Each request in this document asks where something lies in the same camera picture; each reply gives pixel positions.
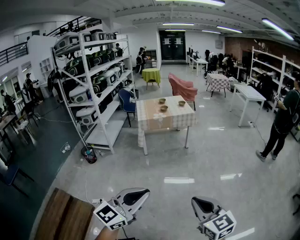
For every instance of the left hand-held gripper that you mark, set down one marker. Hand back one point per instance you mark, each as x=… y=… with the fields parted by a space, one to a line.
x=109 y=215

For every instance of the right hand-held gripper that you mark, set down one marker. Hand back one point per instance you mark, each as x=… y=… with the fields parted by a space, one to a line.
x=219 y=226

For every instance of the tan ceramic bowl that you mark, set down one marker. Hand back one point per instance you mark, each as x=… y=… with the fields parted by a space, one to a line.
x=182 y=103
x=162 y=101
x=164 y=108

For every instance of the person's left forearm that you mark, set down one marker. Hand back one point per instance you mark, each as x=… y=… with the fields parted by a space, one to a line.
x=105 y=234

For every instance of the white metal shelving rack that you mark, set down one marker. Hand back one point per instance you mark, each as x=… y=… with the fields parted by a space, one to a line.
x=105 y=134

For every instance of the table with beige checked cloth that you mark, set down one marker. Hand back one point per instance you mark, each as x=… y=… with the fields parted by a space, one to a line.
x=152 y=122

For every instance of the blue chair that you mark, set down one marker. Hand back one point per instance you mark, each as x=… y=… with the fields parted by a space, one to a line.
x=125 y=98

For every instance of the black bin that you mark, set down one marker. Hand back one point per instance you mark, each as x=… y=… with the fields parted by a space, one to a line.
x=136 y=94

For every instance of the clear water bottle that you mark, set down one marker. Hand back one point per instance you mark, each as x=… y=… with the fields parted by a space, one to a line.
x=88 y=94

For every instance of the pink covered armchair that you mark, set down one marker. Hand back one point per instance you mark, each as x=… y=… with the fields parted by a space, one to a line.
x=182 y=87

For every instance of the round table with green cloth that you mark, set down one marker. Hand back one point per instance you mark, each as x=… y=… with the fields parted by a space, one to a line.
x=151 y=73

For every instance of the white rectangular table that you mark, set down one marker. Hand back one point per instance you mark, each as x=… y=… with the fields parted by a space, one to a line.
x=249 y=90

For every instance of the table with red checked cloth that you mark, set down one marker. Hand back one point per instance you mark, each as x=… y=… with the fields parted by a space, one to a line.
x=218 y=82

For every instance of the black office chair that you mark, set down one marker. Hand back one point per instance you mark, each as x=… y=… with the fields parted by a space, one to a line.
x=212 y=63
x=264 y=86

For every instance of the wooden cabinet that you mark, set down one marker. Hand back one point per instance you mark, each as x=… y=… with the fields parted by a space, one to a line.
x=152 y=56

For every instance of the shelved white and green appliances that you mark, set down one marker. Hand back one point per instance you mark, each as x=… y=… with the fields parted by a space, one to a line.
x=77 y=64

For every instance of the long white desk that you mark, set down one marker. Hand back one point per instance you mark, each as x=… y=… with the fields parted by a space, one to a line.
x=199 y=61

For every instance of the dark wooden table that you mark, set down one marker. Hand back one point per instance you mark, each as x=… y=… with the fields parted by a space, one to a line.
x=5 y=120

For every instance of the white open shelving unit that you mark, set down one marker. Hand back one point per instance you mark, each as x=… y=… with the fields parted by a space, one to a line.
x=252 y=61

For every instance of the black double door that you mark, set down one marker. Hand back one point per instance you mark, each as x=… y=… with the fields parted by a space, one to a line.
x=172 y=45

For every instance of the ceiling light tube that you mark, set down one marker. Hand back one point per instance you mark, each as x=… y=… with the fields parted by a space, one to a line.
x=178 y=24
x=277 y=28
x=174 y=30
x=229 y=29
x=189 y=2
x=211 y=31

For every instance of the black metal railing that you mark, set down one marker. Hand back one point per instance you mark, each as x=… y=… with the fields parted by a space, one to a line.
x=72 y=23
x=14 y=50

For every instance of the black metal frame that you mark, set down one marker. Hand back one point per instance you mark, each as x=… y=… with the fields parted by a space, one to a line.
x=296 y=204

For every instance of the white wall bookcase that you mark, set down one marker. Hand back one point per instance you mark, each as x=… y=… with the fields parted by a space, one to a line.
x=45 y=66

